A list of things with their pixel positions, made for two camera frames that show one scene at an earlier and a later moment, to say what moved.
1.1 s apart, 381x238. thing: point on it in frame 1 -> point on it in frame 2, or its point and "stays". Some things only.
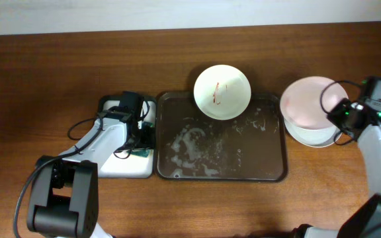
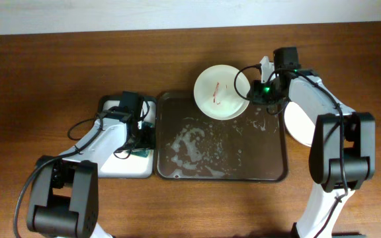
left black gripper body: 146,139 stays
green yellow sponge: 141,152 stays
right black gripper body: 337,112 -> 264,93
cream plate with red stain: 222,92 stays
